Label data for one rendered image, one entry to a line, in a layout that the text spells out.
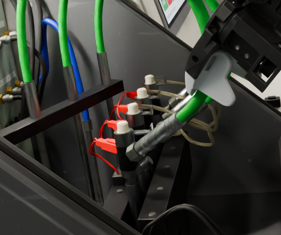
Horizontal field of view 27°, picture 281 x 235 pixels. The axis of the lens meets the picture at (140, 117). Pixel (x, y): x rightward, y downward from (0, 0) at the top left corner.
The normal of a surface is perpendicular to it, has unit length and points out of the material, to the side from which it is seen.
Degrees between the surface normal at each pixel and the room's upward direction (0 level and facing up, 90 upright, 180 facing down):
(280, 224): 0
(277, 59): 103
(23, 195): 90
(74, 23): 90
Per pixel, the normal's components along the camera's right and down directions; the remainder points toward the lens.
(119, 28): -0.17, 0.34
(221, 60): -0.65, 0.50
